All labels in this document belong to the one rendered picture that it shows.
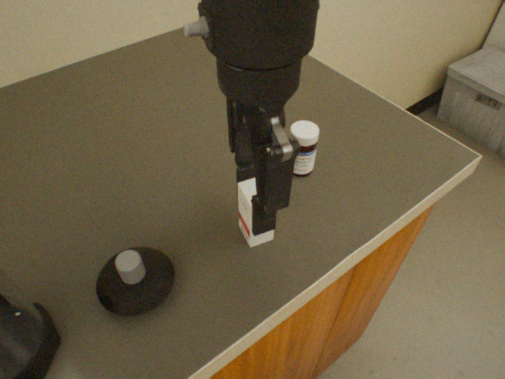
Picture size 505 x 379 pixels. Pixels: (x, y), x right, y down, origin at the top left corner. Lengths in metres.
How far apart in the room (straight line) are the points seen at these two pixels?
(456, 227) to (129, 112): 1.54
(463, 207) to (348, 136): 1.39
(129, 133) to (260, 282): 0.36
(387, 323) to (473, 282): 0.41
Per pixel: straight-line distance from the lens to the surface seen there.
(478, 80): 2.27
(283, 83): 0.34
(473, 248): 1.90
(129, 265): 0.45
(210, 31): 0.32
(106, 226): 0.58
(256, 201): 0.43
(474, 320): 1.71
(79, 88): 0.86
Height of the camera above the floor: 1.37
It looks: 48 degrees down
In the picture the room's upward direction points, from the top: straight up
